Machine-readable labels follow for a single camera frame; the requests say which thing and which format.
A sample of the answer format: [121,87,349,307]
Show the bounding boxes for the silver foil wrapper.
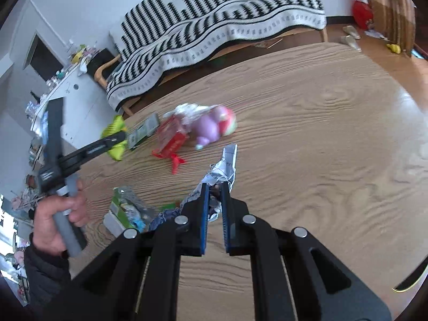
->
[180,144,238,222]

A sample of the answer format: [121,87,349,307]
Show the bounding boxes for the white cabinet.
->
[30,66,116,149]

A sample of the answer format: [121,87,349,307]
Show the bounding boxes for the yellow toy on floor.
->
[386,44,401,54]

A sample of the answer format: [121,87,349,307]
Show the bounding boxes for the yellow green snack wrapper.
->
[101,115,128,162]

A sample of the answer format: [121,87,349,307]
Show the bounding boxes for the dark jacket left forearm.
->
[24,235,71,315]

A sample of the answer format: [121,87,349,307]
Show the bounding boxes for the beige slippers on floor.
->
[340,25,362,52]

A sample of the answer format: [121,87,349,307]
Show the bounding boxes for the purple pink plush toy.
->
[191,106,236,150]

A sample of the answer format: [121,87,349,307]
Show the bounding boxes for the red gift box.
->
[152,115,189,175]

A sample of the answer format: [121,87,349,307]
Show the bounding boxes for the red bag on floor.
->
[352,0,374,30]

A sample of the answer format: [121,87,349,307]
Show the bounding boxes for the black white striped sofa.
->
[105,0,326,110]

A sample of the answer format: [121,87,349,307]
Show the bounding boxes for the person's left hand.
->
[32,179,90,257]

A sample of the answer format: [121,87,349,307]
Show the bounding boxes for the brown curtain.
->
[369,0,416,56]

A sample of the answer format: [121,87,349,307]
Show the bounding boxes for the silver green cigarette box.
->
[128,113,160,150]

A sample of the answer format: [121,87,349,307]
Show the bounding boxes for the green white snack packaging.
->
[103,186,157,238]

